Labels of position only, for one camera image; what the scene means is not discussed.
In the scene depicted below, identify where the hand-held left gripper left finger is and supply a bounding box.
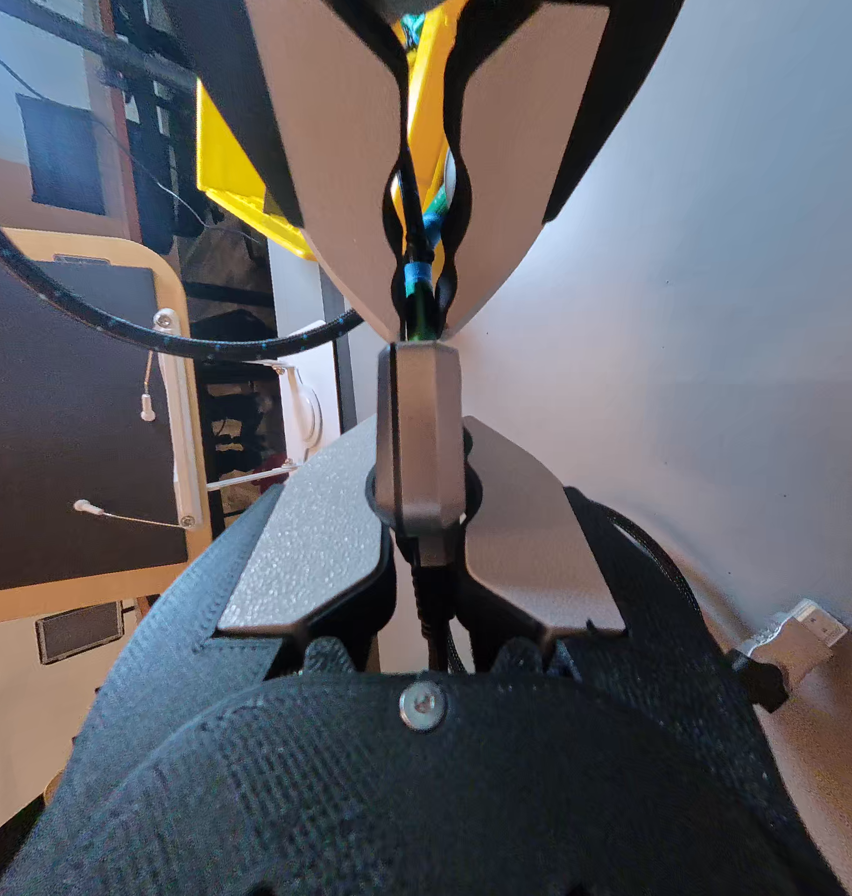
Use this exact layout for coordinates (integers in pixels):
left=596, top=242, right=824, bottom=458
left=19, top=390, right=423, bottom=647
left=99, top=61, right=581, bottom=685
left=216, top=418, right=397, bottom=642

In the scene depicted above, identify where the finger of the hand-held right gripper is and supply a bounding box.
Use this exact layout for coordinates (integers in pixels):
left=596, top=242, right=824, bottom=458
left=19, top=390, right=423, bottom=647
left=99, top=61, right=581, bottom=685
left=244, top=0, right=415, bottom=344
left=437, top=0, right=612, bottom=340

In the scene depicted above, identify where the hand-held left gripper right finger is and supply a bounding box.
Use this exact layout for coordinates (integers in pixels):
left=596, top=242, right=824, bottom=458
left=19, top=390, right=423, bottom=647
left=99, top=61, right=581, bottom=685
left=454, top=416, right=630, bottom=642

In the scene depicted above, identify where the yellow plastic bin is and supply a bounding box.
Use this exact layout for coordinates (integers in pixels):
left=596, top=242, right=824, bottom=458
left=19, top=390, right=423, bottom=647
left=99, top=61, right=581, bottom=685
left=195, top=0, right=469, bottom=264

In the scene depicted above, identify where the black HDMI cable green plug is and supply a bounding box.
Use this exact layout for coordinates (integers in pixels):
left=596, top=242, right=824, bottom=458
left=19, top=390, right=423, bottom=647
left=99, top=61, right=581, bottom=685
left=0, top=7, right=462, bottom=362

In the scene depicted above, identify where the black panel with wooden rim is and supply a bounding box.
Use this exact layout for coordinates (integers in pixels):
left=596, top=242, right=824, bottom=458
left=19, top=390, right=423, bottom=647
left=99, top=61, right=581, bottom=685
left=0, top=229, right=214, bottom=628

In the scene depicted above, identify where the dark wall poster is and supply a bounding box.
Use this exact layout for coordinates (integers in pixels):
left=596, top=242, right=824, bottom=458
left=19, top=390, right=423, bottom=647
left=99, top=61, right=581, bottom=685
left=17, top=96, right=107, bottom=214

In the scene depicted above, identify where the dark framed wall screen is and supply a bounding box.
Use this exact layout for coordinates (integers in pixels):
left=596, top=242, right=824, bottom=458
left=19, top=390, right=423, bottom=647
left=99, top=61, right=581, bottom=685
left=37, top=605, right=126, bottom=663

